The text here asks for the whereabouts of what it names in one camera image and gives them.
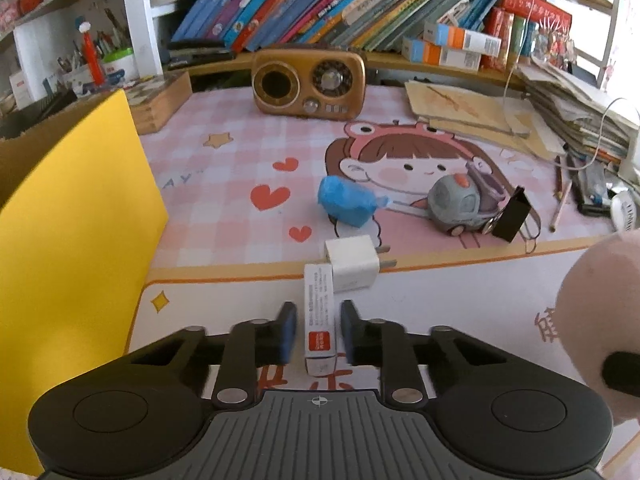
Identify small white red box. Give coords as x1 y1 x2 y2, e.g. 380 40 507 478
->
303 263 337 377

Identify white usb charger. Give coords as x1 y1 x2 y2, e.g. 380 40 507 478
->
324 235 397 292

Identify black binder clip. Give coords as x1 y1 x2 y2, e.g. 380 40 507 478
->
491 186 542 255

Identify pink plush pig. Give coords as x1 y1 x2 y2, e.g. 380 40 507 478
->
553 230 639 425

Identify blue crumpled wrapper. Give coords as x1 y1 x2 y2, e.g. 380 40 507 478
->
317 176 390 228

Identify grey toy car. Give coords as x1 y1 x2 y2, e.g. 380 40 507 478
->
426 162 506 236

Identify pink pencil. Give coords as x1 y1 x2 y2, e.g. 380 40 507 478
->
549 181 573 232

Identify yellow cardboard box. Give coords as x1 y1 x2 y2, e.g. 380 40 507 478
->
1 91 168 474

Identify brown paper envelopes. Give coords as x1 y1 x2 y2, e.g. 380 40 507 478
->
405 81 565 160

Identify wooden chess board box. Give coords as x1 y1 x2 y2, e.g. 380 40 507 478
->
125 72 192 136

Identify brown retro radio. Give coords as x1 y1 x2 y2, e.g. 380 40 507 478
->
250 46 367 122

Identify orange white medicine box lower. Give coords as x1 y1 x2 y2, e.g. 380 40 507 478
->
401 38 482 72

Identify orange white medicine box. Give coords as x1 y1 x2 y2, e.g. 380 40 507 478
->
423 22 501 58
401 38 482 72

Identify green lid white jar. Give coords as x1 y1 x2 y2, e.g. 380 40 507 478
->
102 48 139 86

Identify stack of papers right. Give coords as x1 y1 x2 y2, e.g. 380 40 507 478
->
516 58 639 171

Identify orange white medicine box upper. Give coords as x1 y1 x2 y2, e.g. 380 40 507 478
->
423 22 501 58

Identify row of leaning books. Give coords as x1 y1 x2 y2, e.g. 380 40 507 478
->
168 0 498 53

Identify red tassel ornament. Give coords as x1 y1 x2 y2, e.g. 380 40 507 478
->
76 18 105 87

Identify red thick dictionary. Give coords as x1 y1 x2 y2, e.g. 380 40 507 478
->
499 0 573 32

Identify white bookshelf frame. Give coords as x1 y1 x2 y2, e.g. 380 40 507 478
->
0 0 626 111

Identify white charging cable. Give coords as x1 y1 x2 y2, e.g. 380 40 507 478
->
502 0 640 172

